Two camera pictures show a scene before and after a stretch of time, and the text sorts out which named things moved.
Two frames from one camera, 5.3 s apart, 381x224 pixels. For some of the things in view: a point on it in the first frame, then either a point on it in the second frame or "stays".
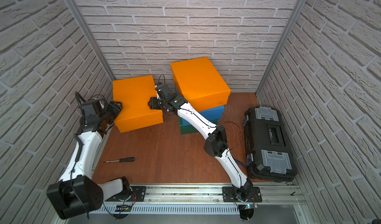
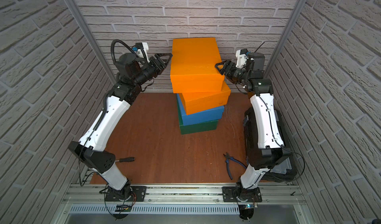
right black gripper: [152, 103] to [228, 72]
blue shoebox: [211, 114] stays
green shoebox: [189, 129] stays
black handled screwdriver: [121, 160] stays
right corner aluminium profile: [302, 0] stays
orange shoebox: [134, 94] to [193, 65]
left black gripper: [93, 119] to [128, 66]
